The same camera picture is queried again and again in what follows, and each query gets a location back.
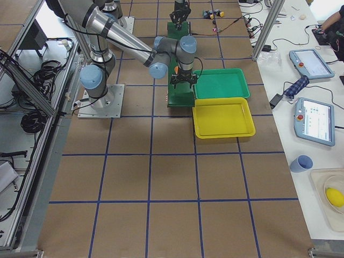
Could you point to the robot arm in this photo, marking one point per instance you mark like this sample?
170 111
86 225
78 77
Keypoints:
114 9
172 56

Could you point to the clear plastic bag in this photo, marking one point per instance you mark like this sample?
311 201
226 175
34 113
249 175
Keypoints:
269 59

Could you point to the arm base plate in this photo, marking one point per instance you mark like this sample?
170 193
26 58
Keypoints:
106 107
126 24

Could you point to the yellow lemon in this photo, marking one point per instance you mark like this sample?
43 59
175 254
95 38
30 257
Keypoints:
334 196

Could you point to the yellow plastic tray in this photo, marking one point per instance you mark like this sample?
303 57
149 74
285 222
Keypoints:
222 118

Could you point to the beige tray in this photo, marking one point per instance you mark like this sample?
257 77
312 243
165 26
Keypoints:
323 179

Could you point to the teach pendant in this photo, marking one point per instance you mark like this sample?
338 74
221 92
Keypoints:
314 121
308 62

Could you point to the lower teach pendant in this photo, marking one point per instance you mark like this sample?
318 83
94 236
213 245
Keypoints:
314 121

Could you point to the yellow push button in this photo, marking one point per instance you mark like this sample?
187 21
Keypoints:
219 13

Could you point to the aluminium frame post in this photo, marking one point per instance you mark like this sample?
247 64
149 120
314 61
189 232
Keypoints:
267 26

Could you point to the upper teach pendant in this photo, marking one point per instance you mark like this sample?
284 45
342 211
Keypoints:
308 62

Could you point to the green plastic tray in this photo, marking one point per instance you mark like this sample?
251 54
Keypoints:
221 83

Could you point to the blue plaid umbrella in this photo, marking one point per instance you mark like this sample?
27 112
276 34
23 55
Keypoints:
296 87

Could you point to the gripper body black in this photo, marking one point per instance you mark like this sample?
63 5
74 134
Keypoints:
184 73
179 12

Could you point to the blue plastic cup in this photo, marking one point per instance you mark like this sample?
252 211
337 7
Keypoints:
301 163

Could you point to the black power adapter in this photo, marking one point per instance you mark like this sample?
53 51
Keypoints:
275 100

